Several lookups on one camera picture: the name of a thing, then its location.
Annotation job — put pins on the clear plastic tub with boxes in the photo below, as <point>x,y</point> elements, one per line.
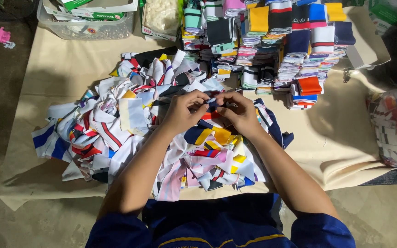
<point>84,26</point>

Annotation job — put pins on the person's right hand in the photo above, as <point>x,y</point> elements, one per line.
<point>241,115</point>

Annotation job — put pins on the beige cloth mat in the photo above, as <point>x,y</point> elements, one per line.
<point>339,137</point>

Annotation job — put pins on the person's left hand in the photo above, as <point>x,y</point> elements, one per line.
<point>177,115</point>

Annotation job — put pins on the stacks of folded colourful collars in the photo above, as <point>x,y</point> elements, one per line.
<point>271,44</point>

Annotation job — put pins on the plastic bag of fabric scraps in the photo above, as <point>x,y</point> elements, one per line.
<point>396,127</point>

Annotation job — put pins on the small dark blue fabric piece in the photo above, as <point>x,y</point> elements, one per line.
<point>213,104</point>

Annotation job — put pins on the open carton of white items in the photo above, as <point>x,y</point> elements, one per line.
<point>160,17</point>

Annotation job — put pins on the pink plastic clip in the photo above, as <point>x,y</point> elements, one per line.
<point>3,37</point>

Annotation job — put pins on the person's blue shirt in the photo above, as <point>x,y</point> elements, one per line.
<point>215,224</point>

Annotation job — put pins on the green and white carton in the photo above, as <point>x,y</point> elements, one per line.
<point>384,13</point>

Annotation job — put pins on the flat white cardboard box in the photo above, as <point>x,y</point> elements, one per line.
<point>369,57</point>

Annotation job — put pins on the heap of loose fabric strips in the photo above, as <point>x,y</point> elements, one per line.
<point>115,124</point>

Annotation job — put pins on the small metal key bunch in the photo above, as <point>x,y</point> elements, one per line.
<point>346,74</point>

